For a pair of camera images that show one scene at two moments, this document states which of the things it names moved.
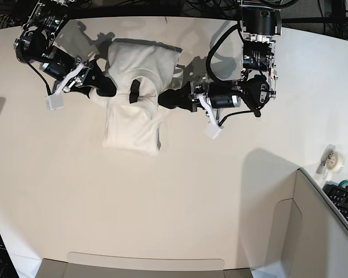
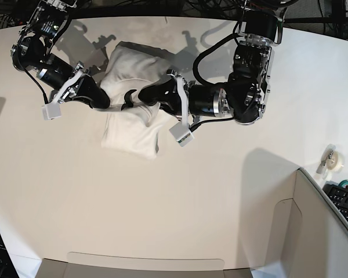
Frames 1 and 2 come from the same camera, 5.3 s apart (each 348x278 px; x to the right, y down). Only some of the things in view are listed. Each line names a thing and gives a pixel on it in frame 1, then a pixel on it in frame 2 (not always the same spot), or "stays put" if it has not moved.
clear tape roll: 332,161 stays put
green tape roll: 345,182 stays put
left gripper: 72,70 → 60,74
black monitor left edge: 0,263 stays put
